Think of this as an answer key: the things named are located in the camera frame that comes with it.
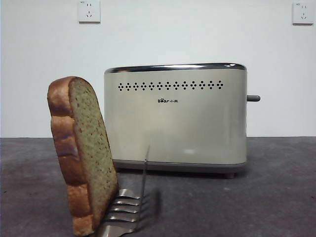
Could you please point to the grey toaster lever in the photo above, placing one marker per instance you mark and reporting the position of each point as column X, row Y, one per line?
column 254, row 98

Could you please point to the cream two-slot toaster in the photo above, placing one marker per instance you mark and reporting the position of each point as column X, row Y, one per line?
column 187, row 123

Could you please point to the brown-crusted bread slice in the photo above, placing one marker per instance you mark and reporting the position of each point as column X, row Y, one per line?
column 91, row 138

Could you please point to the white wall socket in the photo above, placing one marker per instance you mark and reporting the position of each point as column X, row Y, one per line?
column 89, row 12
column 303, row 14

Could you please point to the stainless steel toast rack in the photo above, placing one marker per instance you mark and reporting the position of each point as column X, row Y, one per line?
column 126, row 197

